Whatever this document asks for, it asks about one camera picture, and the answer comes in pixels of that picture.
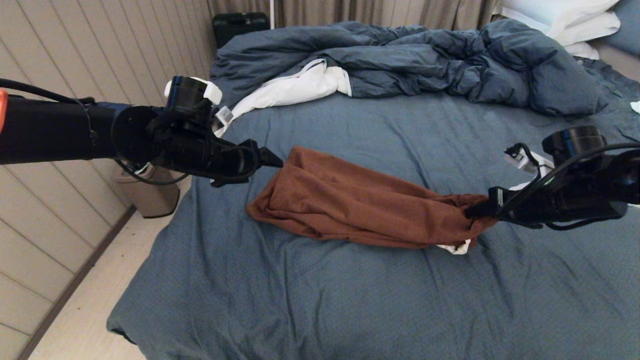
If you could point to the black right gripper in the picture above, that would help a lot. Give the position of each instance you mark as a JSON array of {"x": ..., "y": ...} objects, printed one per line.
[{"x": 560, "y": 200}]

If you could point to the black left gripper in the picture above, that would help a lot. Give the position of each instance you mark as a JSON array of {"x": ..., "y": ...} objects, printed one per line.
[{"x": 200, "y": 150}]

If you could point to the brown elastic-waist shorts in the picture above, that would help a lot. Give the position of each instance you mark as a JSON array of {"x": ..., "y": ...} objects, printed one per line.
[{"x": 350, "y": 205}]

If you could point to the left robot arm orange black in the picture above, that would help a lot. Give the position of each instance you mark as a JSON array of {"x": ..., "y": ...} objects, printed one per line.
[{"x": 50, "y": 130}]

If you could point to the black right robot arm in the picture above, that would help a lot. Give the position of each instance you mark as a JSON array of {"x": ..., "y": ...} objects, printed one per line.
[{"x": 630, "y": 175}]

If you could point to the white duvet lining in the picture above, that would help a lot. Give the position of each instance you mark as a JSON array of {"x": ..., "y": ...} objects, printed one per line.
[{"x": 290, "y": 90}]

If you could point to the brown square trash bin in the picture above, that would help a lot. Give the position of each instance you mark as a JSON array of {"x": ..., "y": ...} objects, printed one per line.
[{"x": 150, "y": 200}]

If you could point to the black suitcase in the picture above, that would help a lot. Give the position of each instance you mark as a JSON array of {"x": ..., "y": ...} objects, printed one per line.
[{"x": 240, "y": 27}]

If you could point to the white vertical pole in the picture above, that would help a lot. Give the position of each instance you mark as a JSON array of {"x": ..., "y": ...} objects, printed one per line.
[{"x": 272, "y": 12}]

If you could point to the blue bed sheet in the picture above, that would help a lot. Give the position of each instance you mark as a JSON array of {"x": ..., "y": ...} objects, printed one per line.
[{"x": 350, "y": 300}]

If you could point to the crumpled blue duvet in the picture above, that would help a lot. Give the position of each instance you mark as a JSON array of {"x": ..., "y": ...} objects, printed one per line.
[{"x": 400, "y": 56}]

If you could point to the beige curtain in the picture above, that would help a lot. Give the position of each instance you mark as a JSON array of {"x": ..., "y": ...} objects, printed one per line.
[{"x": 350, "y": 11}]

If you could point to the white paper scrap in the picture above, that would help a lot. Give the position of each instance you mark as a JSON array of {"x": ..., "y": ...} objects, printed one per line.
[{"x": 636, "y": 107}]

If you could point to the large white pillow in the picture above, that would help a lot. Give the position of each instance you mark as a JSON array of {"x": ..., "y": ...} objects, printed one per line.
[{"x": 550, "y": 11}]

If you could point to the blue pillow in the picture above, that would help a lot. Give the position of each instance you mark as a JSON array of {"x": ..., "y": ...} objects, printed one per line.
[{"x": 627, "y": 22}]

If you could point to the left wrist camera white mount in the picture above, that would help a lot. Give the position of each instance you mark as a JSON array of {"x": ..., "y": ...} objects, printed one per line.
[{"x": 187, "y": 95}]

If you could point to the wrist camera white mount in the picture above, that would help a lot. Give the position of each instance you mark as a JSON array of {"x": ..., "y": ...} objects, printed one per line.
[
  {"x": 575, "y": 140},
  {"x": 187, "y": 95}
]

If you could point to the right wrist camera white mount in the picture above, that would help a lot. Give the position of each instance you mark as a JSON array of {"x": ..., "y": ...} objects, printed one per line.
[{"x": 575, "y": 140}]

